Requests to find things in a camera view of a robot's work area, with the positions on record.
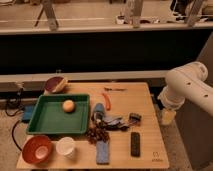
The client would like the dark metal fork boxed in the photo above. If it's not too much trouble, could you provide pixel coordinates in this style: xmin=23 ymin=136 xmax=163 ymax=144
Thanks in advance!
xmin=104 ymin=87 xmax=126 ymax=91

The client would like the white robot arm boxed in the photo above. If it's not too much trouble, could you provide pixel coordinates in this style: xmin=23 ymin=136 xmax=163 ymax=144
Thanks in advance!
xmin=157 ymin=62 xmax=213 ymax=125

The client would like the purple bowl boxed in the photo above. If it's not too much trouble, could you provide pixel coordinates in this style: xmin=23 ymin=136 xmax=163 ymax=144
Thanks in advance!
xmin=44 ymin=76 xmax=68 ymax=93

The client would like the red bowl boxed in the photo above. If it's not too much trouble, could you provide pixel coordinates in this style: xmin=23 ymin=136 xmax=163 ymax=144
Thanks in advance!
xmin=22 ymin=135 xmax=53 ymax=164

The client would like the small black box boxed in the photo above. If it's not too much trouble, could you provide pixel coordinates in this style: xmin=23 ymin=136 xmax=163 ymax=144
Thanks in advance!
xmin=129 ymin=113 xmax=142 ymax=121

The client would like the black remote control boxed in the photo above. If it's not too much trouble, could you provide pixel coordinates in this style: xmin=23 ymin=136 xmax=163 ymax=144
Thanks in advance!
xmin=131 ymin=132 xmax=140 ymax=157

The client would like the grey blue crumpled cloth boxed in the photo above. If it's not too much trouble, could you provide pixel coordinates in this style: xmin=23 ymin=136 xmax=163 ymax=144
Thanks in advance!
xmin=101 ymin=116 xmax=129 ymax=131

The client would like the orange carrot toy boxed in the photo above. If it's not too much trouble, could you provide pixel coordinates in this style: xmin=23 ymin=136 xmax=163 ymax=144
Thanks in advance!
xmin=102 ymin=93 xmax=111 ymax=111

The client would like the blue cylindrical bottle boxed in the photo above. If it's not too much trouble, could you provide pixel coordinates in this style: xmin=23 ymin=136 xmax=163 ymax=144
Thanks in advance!
xmin=91 ymin=103 xmax=105 ymax=122

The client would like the bunch of dark grapes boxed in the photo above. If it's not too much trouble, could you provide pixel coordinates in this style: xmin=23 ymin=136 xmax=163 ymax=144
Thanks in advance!
xmin=86 ymin=127 xmax=109 ymax=144

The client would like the blue sponge cloth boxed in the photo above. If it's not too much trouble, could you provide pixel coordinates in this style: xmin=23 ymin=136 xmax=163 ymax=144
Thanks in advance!
xmin=96 ymin=141 xmax=109 ymax=164

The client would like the yellow round fruit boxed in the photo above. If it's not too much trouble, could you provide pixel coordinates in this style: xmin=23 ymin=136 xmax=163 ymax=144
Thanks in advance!
xmin=62 ymin=100 xmax=75 ymax=113

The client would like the white cup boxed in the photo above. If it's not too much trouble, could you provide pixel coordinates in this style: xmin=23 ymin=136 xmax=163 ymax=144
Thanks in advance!
xmin=56 ymin=137 xmax=76 ymax=158

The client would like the green plastic tray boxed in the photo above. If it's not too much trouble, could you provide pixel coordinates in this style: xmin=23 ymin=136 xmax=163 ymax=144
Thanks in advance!
xmin=27 ymin=94 xmax=90 ymax=135

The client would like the blue electronic box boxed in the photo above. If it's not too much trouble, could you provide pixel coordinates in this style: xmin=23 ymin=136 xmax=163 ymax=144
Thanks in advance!
xmin=21 ymin=105 xmax=34 ymax=123

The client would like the black cable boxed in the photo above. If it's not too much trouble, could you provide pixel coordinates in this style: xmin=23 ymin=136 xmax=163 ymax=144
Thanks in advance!
xmin=4 ymin=87 xmax=25 ymax=152

